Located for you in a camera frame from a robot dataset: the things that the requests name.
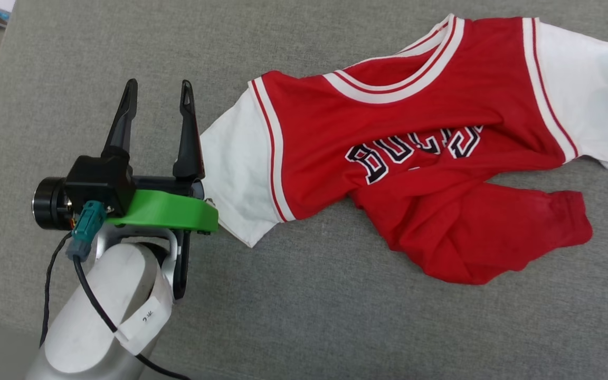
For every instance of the white paper tag on arm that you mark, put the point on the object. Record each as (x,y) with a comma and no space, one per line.
(148,319)

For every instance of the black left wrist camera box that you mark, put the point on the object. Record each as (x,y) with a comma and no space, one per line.
(98,179)

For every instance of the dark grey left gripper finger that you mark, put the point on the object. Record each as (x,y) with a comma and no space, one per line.
(122,124)
(189,142)

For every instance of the red and white jersey shirt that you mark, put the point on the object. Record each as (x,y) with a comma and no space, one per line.
(404,148)

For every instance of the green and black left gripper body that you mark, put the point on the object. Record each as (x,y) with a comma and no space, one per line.
(172,211)

